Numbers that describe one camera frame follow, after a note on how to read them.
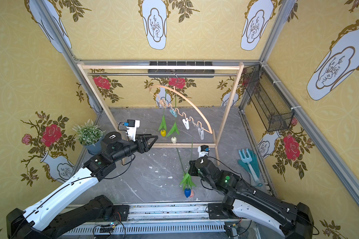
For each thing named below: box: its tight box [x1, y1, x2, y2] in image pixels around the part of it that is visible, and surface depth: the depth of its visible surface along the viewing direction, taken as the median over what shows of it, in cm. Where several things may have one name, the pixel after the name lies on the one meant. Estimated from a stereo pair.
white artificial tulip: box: [166, 95, 180, 144], surface depth 87 cm
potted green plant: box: [72, 119, 107, 155], surface depth 87 cm
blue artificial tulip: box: [176, 147, 197, 198], surface depth 76 cm
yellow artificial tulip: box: [158, 89, 168, 137], surface depth 92 cm
